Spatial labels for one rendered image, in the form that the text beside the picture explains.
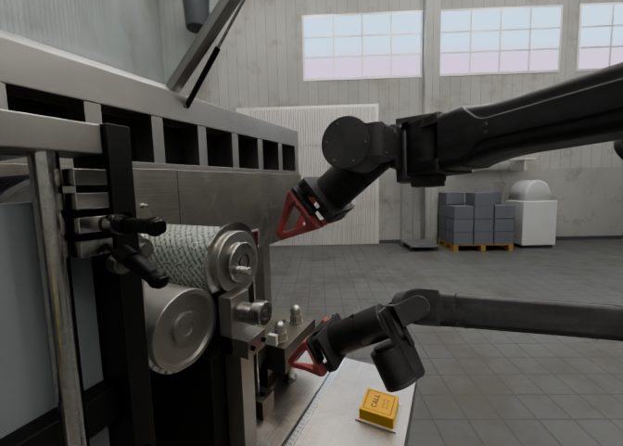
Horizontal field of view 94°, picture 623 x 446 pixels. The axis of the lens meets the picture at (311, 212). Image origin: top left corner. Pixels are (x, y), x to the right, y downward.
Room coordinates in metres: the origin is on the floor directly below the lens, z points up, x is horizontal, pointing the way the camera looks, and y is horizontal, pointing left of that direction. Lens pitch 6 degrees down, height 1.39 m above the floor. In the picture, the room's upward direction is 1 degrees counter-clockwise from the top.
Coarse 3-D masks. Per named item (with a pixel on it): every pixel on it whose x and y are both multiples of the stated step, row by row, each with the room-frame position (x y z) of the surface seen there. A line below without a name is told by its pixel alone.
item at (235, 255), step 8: (232, 248) 0.51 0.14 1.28; (240, 248) 0.52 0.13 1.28; (248, 248) 0.54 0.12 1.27; (232, 256) 0.50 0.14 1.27; (240, 256) 0.53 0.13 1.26; (248, 256) 0.54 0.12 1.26; (224, 264) 0.50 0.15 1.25; (232, 264) 0.50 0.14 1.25; (240, 264) 0.52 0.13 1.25; (248, 264) 0.54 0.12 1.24; (232, 272) 0.50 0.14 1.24; (232, 280) 0.51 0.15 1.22; (240, 280) 0.52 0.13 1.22
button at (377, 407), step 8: (368, 392) 0.61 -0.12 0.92; (376, 392) 0.61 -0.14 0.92; (384, 392) 0.61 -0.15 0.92; (368, 400) 0.59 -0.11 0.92; (376, 400) 0.59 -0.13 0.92; (384, 400) 0.58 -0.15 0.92; (392, 400) 0.58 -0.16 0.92; (360, 408) 0.56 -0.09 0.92; (368, 408) 0.56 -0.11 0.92; (376, 408) 0.56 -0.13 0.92; (384, 408) 0.56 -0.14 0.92; (392, 408) 0.56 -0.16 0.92; (360, 416) 0.56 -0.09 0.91; (368, 416) 0.55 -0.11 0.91; (376, 416) 0.55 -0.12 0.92; (384, 416) 0.54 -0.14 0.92; (392, 416) 0.54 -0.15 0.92; (384, 424) 0.54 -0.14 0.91; (392, 424) 0.53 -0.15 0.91
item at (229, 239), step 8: (232, 232) 0.53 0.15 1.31; (240, 232) 0.54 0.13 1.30; (224, 240) 0.50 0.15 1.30; (232, 240) 0.52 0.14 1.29; (240, 240) 0.54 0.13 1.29; (248, 240) 0.56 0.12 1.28; (216, 248) 0.50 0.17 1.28; (224, 248) 0.50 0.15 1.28; (256, 248) 0.58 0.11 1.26; (216, 256) 0.49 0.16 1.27; (224, 256) 0.50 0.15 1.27; (256, 256) 0.58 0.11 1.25; (216, 264) 0.48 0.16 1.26; (256, 264) 0.58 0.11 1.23; (216, 272) 0.48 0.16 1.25; (224, 272) 0.50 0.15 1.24; (216, 280) 0.49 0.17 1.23; (224, 280) 0.50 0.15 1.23; (248, 280) 0.56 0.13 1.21; (224, 288) 0.50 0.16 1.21; (232, 288) 0.51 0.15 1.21
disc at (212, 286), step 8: (224, 224) 0.52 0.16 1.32; (232, 224) 0.53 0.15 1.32; (240, 224) 0.56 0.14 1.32; (216, 232) 0.50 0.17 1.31; (224, 232) 0.52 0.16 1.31; (248, 232) 0.58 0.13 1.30; (216, 240) 0.50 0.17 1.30; (208, 248) 0.48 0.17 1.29; (208, 256) 0.48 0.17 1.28; (208, 264) 0.48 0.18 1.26; (208, 272) 0.48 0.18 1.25; (208, 280) 0.47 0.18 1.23; (208, 288) 0.48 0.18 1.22; (216, 288) 0.49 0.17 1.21; (216, 296) 0.49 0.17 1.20
